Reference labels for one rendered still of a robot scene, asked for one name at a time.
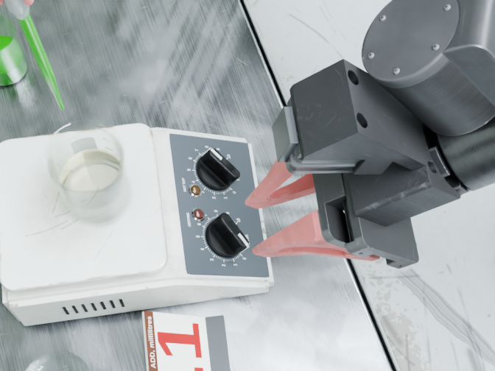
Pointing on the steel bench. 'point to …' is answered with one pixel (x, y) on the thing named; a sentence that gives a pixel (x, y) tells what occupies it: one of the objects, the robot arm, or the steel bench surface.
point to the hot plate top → (119, 234)
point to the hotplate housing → (85, 309)
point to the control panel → (216, 207)
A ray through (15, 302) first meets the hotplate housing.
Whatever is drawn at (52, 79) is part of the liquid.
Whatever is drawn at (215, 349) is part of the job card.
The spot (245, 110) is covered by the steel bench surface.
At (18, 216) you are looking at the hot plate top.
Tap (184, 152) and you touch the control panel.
